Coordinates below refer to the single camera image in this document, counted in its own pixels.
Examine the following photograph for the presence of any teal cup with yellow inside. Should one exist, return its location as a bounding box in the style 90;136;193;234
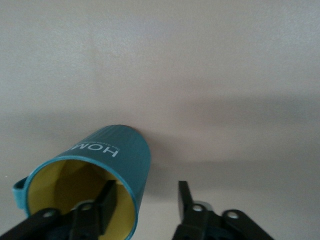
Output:
11;124;152;240

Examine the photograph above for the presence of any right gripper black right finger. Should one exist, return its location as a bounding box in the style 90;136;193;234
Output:
172;181;273;240

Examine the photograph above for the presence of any brown table cover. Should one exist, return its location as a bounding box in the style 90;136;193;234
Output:
0;0;320;240

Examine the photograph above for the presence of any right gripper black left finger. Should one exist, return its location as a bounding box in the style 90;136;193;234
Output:
0;179;118;240

